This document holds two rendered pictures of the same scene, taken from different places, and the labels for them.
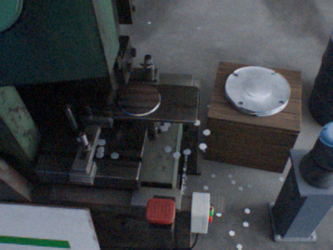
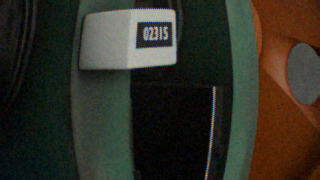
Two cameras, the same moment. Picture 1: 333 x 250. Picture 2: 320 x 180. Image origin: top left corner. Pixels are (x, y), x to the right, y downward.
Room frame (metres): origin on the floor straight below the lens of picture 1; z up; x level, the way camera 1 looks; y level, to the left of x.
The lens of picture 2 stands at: (-0.10, -0.12, 1.33)
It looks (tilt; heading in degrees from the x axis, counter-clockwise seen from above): 4 degrees down; 14
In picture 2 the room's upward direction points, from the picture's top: 1 degrees clockwise
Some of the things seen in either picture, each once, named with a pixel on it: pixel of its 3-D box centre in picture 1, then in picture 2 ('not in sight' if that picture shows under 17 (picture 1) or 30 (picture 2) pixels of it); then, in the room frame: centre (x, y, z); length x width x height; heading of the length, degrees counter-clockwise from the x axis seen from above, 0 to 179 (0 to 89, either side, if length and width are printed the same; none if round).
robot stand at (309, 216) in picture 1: (304, 199); not in sight; (0.61, -0.54, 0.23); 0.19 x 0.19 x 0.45; 85
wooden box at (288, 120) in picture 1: (250, 116); not in sight; (1.10, -0.43, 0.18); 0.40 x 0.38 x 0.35; 73
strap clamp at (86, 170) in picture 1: (85, 148); not in sight; (0.56, 0.23, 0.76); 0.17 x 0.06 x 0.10; 170
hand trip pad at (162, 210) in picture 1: (160, 216); not in sight; (0.36, 0.03, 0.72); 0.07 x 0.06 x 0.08; 80
